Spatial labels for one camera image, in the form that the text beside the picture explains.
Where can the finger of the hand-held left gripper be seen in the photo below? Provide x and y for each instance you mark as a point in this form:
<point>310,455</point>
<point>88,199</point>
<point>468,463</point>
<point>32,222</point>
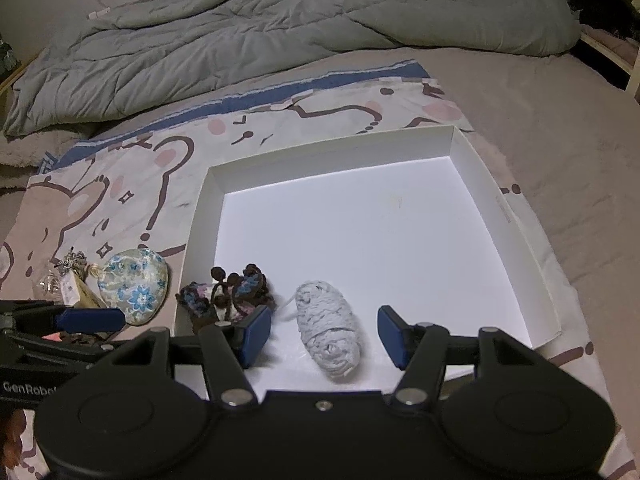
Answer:
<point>90,319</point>
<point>55,351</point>

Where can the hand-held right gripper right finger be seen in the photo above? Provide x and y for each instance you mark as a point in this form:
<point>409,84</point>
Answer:
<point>394,335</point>

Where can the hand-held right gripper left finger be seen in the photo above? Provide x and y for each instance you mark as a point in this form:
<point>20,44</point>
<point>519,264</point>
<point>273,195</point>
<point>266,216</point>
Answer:
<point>254,334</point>

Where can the small yellow card box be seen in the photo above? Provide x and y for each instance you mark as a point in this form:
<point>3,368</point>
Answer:
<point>84,296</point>

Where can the brown and blue crochet piece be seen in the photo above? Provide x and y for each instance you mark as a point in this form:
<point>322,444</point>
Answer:
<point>225,292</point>

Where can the blue floral fabric pouch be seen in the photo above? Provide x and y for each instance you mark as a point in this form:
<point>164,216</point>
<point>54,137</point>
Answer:
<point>136,285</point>

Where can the clear bag of rubber bands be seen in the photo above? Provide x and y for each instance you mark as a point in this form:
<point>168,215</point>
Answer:
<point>62,267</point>

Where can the white yarn ball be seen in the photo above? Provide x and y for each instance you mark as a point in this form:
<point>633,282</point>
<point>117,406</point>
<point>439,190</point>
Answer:
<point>327,327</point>

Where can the white cardboard box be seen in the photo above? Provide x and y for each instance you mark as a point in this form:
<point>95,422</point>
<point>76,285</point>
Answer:
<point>380,240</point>

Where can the cartoon printed blanket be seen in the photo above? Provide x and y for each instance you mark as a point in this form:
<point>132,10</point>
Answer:
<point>125,185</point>

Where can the fluffy beige rug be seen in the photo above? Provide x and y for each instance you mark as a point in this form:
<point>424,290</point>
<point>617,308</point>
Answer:
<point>35,150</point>

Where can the wooden nightstand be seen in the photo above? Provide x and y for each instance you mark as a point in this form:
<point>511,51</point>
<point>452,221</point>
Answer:
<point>12,67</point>

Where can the beige bed sheet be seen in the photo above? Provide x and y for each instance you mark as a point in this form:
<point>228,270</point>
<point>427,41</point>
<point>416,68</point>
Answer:
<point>560,125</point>

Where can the grey duvet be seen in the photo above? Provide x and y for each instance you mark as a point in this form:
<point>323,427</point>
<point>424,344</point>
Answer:
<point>240,35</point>

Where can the white plug adapter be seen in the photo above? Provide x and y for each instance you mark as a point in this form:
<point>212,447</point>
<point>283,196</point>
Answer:
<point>100,13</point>

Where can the cream shelf unit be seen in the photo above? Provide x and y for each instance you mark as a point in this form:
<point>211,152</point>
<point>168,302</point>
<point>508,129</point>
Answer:
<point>615,57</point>

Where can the pink folded cloth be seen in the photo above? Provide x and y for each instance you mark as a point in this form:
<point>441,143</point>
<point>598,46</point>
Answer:
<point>612,40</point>

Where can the dark clothes pile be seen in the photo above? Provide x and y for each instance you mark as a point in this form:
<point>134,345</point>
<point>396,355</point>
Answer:
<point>602,7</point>

